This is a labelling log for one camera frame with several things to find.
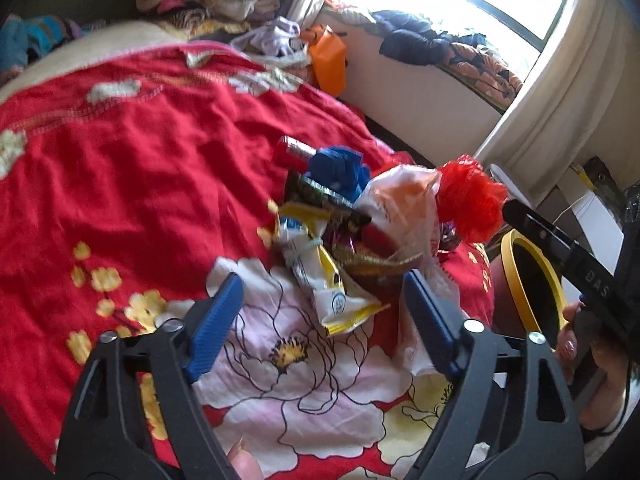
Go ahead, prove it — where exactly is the white orange plastic bag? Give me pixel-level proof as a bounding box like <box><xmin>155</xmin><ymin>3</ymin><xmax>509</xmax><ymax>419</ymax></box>
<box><xmin>354</xmin><ymin>165</ymin><xmax>445</xmax><ymax>262</ymax></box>

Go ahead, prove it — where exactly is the shiny purple wrapper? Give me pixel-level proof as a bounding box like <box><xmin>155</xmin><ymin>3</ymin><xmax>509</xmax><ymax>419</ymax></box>
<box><xmin>437</xmin><ymin>222</ymin><xmax>463</xmax><ymax>256</ymax></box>

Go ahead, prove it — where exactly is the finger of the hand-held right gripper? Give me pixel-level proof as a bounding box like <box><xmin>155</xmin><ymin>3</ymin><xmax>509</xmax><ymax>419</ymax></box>
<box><xmin>501</xmin><ymin>200</ymin><xmax>617</xmax><ymax>307</ymax></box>

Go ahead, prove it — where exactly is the dark brown snack wrapper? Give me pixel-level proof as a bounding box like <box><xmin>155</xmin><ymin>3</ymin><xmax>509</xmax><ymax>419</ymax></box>
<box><xmin>324</xmin><ymin>210</ymin><xmax>426</xmax><ymax>288</ymax></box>

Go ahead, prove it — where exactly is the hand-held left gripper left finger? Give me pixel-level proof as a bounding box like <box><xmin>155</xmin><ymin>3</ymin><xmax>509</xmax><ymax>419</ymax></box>
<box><xmin>54</xmin><ymin>272</ymin><xmax>246</xmax><ymax>480</ymax></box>

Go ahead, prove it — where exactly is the dark wrapper with gold edge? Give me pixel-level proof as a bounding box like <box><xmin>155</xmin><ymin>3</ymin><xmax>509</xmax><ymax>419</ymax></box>
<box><xmin>284</xmin><ymin>170</ymin><xmax>372</xmax><ymax>227</ymax></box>

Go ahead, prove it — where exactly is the teal striped cloth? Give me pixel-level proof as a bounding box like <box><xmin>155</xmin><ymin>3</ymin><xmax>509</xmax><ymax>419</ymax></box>
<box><xmin>0</xmin><ymin>14</ymin><xmax>92</xmax><ymax>74</ymax></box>

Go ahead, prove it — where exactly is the person's left hand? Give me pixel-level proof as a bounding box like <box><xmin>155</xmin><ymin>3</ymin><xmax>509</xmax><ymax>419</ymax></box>
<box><xmin>225</xmin><ymin>437</ymin><xmax>266</xmax><ymax>480</ymax></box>

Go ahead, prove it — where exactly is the blue plastic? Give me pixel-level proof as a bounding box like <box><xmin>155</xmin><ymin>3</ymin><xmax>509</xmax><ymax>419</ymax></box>
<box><xmin>307</xmin><ymin>146</ymin><xmax>373</xmax><ymax>202</ymax></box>

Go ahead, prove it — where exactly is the yellow rimmed black bin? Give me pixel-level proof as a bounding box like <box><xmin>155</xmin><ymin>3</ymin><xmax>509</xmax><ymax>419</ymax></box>
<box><xmin>500</xmin><ymin>229</ymin><xmax>567</xmax><ymax>352</ymax></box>

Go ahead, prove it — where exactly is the pale lavender cloth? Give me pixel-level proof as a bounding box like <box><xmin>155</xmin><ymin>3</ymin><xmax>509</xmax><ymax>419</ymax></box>
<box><xmin>231</xmin><ymin>16</ymin><xmax>312</xmax><ymax>69</ymax></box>

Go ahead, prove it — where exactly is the white cable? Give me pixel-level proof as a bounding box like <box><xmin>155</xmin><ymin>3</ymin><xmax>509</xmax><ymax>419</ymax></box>
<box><xmin>554</xmin><ymin>199</ymin><xmax>587</xmax><ymax>222</ymax></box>

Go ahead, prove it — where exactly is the red floral blanket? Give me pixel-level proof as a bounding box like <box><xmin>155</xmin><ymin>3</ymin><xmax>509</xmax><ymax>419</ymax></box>
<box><xmin>0</xmin><ymin>42</ymin><xmax>496</xmax><ymax>480</ymax></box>

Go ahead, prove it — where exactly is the patterned orange blanket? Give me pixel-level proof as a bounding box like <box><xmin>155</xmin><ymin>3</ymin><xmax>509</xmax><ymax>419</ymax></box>
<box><xmin>440</xmin><ymin>40</ymin><xmax>526</xmax><ymax>112</ymax></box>

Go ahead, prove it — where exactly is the yellow white snack wrapper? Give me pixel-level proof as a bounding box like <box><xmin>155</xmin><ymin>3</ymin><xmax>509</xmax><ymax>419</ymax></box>
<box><xmin>257</xmin><ymin>200</ymin><xmax>392</xmax><ymax>337</ymax></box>

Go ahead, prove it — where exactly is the red plastic bag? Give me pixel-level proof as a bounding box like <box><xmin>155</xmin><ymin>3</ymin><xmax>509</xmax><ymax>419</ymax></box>
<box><xmin>434</xmin><ymin>155</ymin><xmax>507</xmax><ymax>244</ymax></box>

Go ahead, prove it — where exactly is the dark jacket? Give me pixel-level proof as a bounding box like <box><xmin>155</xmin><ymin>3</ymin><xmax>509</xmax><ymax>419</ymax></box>
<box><xmin>372</xmin><ymin>9</ymin><xmax>488</xmax><ymax>67</ymax></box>

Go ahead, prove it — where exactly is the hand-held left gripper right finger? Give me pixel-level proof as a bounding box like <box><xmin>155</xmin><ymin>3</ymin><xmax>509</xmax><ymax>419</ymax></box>
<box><xmin>402</xmin><ymin>270</ymin><xmax>586</xmax><ymax>480</ymax></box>

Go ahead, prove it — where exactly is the colourful cloth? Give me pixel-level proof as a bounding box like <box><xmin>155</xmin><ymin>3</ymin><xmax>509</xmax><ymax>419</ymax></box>
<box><xmin>324</xmin><ymin>0</ymin><xmax>377</xmax><ymax>24</ymax></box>

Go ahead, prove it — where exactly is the cream bed sheet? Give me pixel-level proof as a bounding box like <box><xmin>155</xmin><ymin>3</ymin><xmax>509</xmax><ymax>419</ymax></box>
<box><xmin>0</xmin><ymin>20</ymin><xmax>193</xmax><ymax>107</ymax></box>

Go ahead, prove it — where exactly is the red silver wrapper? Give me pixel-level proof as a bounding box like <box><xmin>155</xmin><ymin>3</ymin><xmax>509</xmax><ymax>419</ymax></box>
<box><xmin>275</xmin><ymin>135</ymin><xmax>317</xmax><ymax>171</ymax></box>

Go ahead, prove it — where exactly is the person's right hand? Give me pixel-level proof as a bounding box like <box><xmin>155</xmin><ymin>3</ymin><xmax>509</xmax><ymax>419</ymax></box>
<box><xmin>560</xmin><ymin>304</ymin><xmax>633</xmax><ymax>411</ymax></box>

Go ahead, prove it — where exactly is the white wire stool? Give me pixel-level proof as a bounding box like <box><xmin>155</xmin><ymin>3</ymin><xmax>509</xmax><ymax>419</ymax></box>
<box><xmin>488</xmin><ymin>162</ymin><xmax>514</xmax><ymax>202</ymax></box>

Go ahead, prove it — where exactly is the dark green bag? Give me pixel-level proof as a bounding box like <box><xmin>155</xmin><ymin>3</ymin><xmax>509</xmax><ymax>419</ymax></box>
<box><xmin>585</xmin><ymin>156</ymin><xmax>627</xmax><ymax>202</ymax></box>

